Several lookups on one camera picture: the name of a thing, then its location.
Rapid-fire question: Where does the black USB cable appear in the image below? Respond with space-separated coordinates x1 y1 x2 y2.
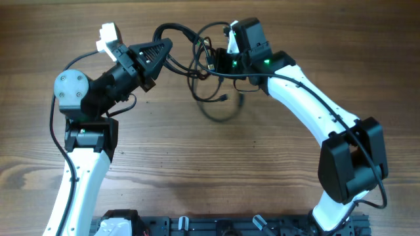
152 22 245 124

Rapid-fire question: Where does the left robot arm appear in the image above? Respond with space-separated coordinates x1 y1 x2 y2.
44 38 173 235

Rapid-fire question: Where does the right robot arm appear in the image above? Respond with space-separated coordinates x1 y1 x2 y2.
215 18 389 235

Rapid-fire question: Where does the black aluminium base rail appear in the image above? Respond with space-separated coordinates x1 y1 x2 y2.
141 215 371 236

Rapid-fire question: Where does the right camera black cable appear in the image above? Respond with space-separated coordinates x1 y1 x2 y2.
192 21 388 235

